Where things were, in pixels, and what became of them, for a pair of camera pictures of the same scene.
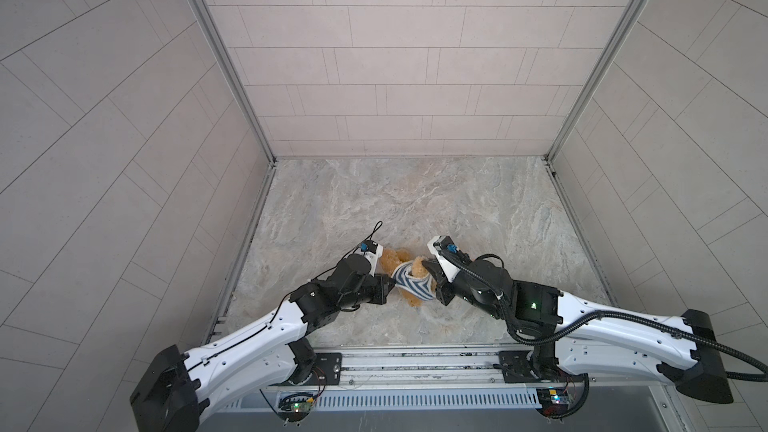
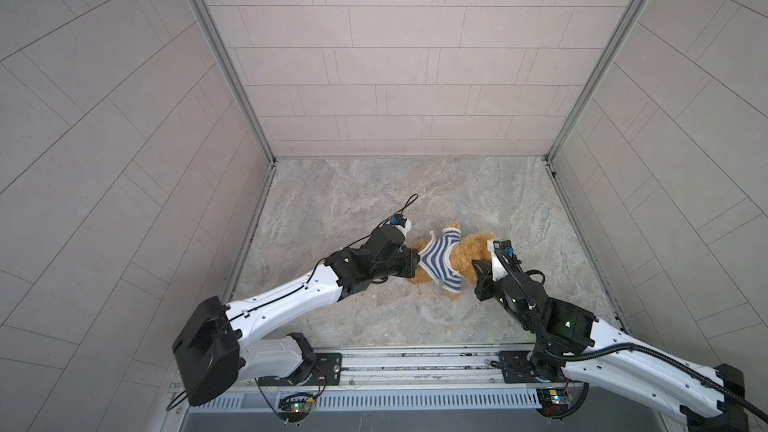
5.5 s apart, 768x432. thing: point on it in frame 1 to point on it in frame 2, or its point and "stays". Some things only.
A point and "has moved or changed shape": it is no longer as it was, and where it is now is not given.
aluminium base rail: x=411 y=368 stays
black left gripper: x=383 y=289 to x=407 y=258
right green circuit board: x=555 y=402 stays
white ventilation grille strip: x=398 y=401 stays
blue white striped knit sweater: x=415 y=286 has moved or changed shape
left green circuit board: x=296 y=406 stays
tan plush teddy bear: x=391 y=258 has moved or changed shape
